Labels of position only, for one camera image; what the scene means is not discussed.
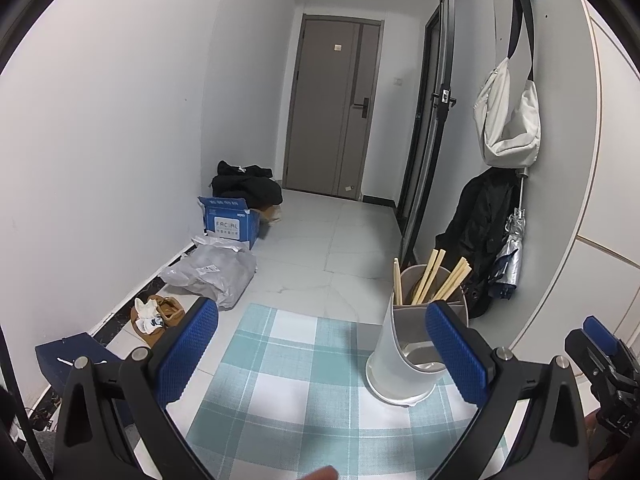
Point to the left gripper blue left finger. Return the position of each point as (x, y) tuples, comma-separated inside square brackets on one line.
[(152, 378)]

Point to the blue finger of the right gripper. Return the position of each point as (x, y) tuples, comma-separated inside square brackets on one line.
[(609, 344)]

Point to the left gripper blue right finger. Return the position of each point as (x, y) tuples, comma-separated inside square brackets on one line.
[(483, 379)]

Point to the wooden chopstick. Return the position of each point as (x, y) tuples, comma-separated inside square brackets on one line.
[(398, 294), (430, 274), (424, 277), (434, 281), (454, 280)]

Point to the white shoulder bag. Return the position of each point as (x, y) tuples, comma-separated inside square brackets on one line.
[(510, 134)]

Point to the person right hand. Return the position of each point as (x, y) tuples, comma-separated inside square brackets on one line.
[(596, 437)]

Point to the person left hand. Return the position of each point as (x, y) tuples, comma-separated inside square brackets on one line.
[(324, 473)]

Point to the tan shoe near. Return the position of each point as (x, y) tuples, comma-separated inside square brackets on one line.
[(146, 319)]

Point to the tan shoe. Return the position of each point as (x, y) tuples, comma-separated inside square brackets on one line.
[(146, 319), (170, 310)]

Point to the white utensil holder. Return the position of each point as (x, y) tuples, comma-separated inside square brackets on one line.
[(404, 366)]

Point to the tan shoe far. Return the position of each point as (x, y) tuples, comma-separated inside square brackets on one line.
[(170, 310)]

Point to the silver folded umbrella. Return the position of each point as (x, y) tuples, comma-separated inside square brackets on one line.
[(506, 271)]

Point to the navy jordan shoe box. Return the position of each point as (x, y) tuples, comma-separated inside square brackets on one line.
[(56, 358)]

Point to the grey plastic bag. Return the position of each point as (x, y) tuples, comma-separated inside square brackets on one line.
[(217, 268)]

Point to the black hanging jacket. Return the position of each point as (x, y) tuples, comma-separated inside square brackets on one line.
[(477, 231)]

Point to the teal checkered tablecloth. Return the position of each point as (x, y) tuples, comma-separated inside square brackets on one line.
[(289, 397)]

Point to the blue facial cardboard box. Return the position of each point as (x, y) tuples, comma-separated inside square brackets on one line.
[(230, 218)]

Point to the black framed glass door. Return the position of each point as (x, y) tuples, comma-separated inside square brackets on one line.
[(432, 109)]

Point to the black clothes pile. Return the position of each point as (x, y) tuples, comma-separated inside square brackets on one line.
[(254, 184)]

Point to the grey entrance door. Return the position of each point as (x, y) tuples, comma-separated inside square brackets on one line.
[(331, 105)]

